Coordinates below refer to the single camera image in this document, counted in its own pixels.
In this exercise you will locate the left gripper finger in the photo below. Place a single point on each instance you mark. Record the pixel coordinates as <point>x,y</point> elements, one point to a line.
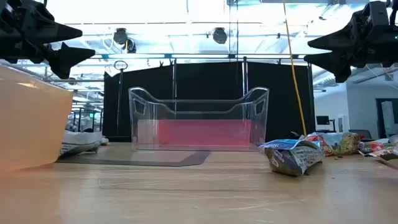
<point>70,57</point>
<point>59,31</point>

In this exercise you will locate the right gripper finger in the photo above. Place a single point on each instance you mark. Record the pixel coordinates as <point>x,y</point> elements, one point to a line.
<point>337,63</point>
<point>340,40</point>

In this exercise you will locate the black ceiling spotlight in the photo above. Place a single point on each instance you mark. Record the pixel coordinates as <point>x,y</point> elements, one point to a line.
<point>120,36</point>
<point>219,35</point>

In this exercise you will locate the black computer monitor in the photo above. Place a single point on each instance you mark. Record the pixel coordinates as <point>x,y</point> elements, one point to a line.
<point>322,120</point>

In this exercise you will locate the black metal rack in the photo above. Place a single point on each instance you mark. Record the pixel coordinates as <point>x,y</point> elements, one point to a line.
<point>85,119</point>

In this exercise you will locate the dark office chair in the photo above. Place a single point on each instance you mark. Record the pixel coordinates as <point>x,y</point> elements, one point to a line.
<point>360,131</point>

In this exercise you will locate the orange plastic bin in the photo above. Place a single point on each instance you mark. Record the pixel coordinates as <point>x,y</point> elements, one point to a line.
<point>31,124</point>

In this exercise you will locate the clear plastic bin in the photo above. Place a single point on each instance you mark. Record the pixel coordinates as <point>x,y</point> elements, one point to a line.
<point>261,130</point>

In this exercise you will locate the black backdrop with stand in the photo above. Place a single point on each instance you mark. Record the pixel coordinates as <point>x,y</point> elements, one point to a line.
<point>211,77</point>

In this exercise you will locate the black bordered mesh mat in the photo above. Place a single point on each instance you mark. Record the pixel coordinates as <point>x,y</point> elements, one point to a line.
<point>192,158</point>

